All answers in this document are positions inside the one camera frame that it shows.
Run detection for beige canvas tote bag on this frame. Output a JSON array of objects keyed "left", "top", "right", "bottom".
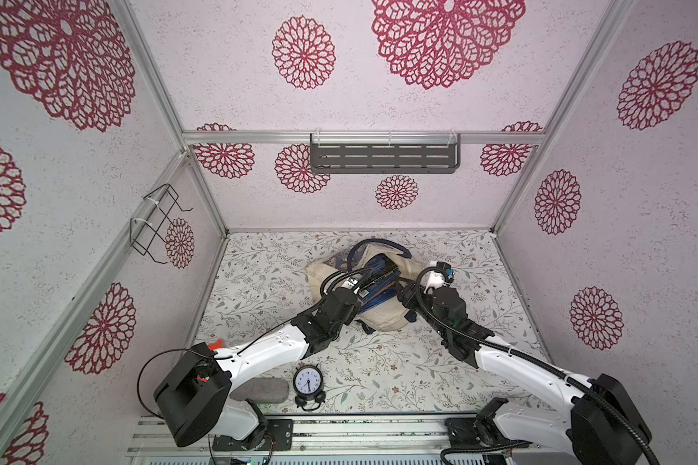
[{"left": 306, "top": 238, "right": 424, "bottom": 334}]

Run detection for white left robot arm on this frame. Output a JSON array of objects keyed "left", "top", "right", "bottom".
[{"left": 153, "top": 288, "right": 361, "bottom": 450}]

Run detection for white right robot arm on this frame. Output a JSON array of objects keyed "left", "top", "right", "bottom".
[{"left": 396, "top": 278, "right": 658, "bottom": 464}]

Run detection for blue books in bag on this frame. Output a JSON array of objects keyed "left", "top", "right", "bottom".
[{"left": 357, "top": 254, "right": 401, "bottom": 313}]

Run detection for black analog alarm clock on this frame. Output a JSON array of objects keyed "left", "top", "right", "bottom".
[{"left": 293, "top": 365, "right": 326, "bottom": 412}]

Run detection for grey sponge block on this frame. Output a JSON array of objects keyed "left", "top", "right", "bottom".
[{"left": 229, "top": 378, "right": 291, "bottom": 404}]

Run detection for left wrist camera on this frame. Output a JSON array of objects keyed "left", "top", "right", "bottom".
[{"left": 341, "top": 275, "right": 364, "bottom": 295}]

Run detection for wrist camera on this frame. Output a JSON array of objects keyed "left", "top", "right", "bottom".
[
  {"left": 422, "top": 261, "right": 455, "bottom": 292},
  {"left": 341, "top": 275, "right": 364, "bottom": 295}
]

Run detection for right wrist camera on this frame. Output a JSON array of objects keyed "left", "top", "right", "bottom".
[{"left": 422, "top": 261, "right": 455, "bottom": 292}]

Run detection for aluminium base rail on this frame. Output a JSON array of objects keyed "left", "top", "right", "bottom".
[{"left": 124, "top": 412, "right": 615, "bottom": 457}]

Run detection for grey metal wall shelf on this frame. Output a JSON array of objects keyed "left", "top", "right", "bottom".
[{"left": 308, "top": 134, "right": 461, "bottom": 174}]

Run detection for black wire wall rack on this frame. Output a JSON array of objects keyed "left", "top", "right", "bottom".
[{"left": 128, "top": 183, "right": 196, "bottom": 269}]

